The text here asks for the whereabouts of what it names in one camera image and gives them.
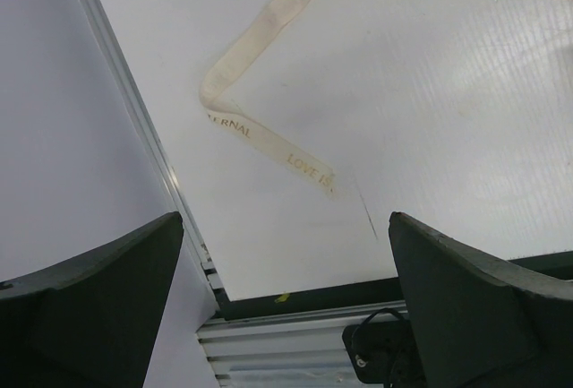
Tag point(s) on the left side aluminium rail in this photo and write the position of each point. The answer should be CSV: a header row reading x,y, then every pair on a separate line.
x,y
146,131

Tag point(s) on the aluminium front rail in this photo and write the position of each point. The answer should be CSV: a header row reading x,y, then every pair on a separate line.
x,y
299,350

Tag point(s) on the cream ribbon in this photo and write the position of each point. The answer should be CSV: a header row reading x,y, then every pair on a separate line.
x,y
328,87

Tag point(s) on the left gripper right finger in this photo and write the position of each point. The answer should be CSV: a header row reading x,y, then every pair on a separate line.
x,y
478,320

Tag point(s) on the aluminium rail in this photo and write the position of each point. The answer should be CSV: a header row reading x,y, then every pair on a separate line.
x,y
299,350
146,131

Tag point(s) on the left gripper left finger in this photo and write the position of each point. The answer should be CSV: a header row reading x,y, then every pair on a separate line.
x,y
91,320

